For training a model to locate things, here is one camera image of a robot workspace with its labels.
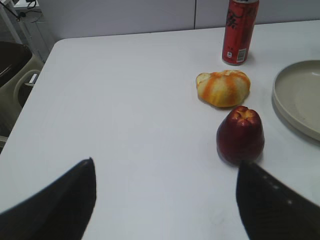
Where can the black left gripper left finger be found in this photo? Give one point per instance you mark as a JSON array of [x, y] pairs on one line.
[[60, 211]]

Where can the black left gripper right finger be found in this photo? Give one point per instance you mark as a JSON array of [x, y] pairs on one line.
[[269, 210]]

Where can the dark red apple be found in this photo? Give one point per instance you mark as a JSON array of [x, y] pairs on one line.
[[240, 136]]

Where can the beige round plate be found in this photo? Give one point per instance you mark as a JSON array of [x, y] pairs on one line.
[[296, 96]]

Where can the peeled orange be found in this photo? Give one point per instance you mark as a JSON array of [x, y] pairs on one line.
[[224, 89]]

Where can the red soda can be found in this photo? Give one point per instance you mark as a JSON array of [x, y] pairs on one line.
[[239, 26]]

